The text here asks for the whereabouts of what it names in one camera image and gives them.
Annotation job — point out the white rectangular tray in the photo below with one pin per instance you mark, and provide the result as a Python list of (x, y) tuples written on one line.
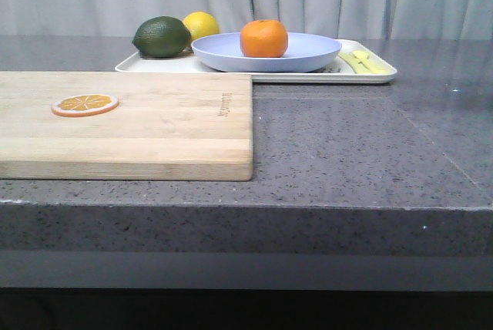
[(337, 72)]

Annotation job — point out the wooden cutting board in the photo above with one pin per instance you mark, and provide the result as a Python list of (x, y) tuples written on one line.
[(167, 126)]

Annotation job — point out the orange slice piece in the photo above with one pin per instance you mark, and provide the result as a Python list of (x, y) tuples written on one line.
[(84, 105)]

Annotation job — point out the pale yellow spoon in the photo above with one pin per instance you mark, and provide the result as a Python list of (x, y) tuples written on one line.
[(364, 57)]

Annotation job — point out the pale yellow fork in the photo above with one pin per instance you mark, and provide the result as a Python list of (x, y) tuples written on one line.
[(357, 65)]

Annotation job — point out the yellow lemon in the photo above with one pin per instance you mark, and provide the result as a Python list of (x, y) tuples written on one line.
[(201, 24)]

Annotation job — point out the light blue plate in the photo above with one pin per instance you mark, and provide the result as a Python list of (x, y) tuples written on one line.
[(305, 53)]

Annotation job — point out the green lime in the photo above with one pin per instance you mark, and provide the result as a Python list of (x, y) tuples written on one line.
[(161, 37)]

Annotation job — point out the orange mandarin fruit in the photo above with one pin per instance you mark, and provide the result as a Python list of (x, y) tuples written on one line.
[(264, 38)]

